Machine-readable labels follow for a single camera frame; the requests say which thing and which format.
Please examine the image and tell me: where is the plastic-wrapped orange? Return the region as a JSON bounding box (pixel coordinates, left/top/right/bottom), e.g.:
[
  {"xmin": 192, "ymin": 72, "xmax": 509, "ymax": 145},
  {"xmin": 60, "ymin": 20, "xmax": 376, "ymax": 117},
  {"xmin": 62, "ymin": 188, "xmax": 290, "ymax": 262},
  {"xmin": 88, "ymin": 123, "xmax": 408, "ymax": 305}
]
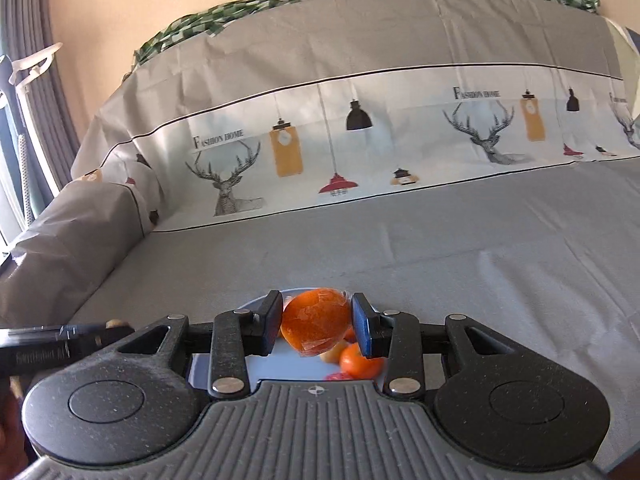
[{"xmin": 280, "ymin": 288, "xmax": 352, "ymax": 356}]

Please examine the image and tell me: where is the unwrapped orange near front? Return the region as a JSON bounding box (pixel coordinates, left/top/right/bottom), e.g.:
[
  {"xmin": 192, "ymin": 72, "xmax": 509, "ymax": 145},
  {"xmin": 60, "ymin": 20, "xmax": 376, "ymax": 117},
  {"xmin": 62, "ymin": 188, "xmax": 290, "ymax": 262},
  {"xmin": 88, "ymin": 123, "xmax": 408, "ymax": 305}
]
[{"xmin": 340, "ymin": 344, "xmax": 385, "ymax": 379}]

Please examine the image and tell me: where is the light blue plate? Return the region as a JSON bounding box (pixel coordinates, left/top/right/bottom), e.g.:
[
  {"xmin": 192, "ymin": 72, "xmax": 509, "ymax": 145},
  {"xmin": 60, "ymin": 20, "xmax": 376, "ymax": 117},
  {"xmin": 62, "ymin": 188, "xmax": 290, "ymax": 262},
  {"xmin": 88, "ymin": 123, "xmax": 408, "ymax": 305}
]
[{"xmin": 188, "ymin": 287, "xmax": 446, "ymax": 392}]

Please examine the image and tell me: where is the brown longan beside oranges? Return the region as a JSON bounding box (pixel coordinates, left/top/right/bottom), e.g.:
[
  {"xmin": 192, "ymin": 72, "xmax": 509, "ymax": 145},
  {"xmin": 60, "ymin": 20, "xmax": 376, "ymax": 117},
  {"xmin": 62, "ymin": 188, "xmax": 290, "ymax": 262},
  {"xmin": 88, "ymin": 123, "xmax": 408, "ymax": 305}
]
[{"xmin": 320, "ymin": 340, "xmax": 349, "ymax": 364}]

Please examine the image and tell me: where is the red wrapped fruit right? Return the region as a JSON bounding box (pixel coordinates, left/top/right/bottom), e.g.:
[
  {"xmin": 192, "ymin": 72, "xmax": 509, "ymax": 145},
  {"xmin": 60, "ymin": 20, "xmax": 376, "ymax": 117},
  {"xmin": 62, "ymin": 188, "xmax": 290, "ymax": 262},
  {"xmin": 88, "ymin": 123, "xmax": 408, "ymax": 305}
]
[{"xmin": 324, "ymin": 372, "xmax": 354, "ymax": 382}]

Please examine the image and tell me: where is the grey printed sofa cover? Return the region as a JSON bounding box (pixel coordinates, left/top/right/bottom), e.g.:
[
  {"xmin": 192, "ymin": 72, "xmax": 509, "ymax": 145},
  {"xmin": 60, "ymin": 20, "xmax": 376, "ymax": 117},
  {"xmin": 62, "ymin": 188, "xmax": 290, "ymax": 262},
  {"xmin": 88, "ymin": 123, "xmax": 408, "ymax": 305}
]
[{"xmin": 1, "ymin": 0, "xmax": 639, "ymax": 465}]

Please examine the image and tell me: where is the grey curtain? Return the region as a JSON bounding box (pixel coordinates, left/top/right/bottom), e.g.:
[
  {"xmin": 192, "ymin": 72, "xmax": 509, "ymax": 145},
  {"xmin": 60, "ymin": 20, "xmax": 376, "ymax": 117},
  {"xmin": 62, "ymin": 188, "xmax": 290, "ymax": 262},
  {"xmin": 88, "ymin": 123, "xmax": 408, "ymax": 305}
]
[{"xmin": 1, "ymin": 0, "xmax": 79, "ymax": 250}]

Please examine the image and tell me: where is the white stand frame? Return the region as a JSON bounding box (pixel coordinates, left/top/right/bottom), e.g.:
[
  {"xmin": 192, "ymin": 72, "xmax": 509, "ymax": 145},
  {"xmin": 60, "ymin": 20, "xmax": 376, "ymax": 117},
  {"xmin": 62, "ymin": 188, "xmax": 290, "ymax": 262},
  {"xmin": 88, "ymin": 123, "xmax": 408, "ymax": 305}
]
[{"xmin": 1, "ymin": 42, "xmax": 63, "ymax": 231}]

